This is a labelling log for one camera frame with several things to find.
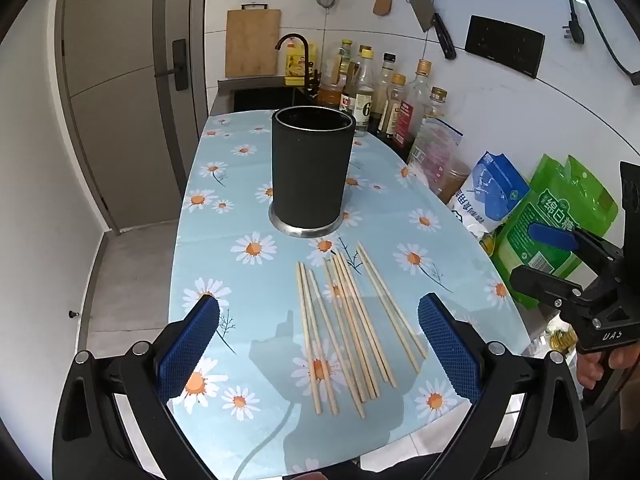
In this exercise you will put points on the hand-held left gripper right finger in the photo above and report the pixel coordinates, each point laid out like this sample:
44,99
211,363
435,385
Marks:
450,345

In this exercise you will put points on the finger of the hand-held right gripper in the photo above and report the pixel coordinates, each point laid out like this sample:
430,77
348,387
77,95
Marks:
540,287
550,235

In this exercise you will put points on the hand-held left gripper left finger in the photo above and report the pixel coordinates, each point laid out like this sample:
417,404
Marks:
187,345

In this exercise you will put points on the pile of wooden chopsticks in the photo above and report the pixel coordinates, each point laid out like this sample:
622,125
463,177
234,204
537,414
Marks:
350,320

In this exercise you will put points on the black cylindrical utensil holder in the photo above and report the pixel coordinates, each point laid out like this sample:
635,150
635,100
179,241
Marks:
310,170

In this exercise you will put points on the person's right hand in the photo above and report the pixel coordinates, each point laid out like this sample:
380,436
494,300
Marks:
590,367

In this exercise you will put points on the green sugar bag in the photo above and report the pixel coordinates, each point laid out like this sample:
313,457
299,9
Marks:
545,220

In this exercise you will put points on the blue and white salt bag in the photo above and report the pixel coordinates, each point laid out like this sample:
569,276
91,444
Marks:
492,185

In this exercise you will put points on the brown powder bag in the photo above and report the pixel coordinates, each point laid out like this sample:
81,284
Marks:
456,180

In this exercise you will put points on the clear plastic bag red print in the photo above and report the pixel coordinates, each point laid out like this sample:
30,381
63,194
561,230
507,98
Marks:
435,145

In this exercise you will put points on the daisy print blue tablecloth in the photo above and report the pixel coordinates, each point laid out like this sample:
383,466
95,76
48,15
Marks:
240,195

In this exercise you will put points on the short bottle gold cap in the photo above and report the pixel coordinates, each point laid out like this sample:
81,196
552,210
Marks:
438,102

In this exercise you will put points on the tall clear bottle gold cap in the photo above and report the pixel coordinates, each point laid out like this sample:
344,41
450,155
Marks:
420,95

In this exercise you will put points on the dark sauce bottle red label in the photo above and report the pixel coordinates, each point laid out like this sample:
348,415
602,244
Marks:
346,102

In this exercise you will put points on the black sink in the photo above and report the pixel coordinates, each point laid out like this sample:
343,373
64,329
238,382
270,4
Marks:
260,100

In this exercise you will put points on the large amber oil bottle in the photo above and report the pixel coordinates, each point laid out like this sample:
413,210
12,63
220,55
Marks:
330,95

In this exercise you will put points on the grey door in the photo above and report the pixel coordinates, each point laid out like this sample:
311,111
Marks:
115,85

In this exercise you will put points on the black curved faucet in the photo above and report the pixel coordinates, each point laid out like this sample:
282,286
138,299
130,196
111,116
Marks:
311,67

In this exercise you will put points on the yellow oil jug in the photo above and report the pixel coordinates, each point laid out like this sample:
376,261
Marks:
296,67

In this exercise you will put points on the wooden cutting board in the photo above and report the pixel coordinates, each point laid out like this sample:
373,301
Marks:
252,45

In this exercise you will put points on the black wall socket panel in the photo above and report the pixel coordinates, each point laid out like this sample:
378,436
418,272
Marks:
505,45

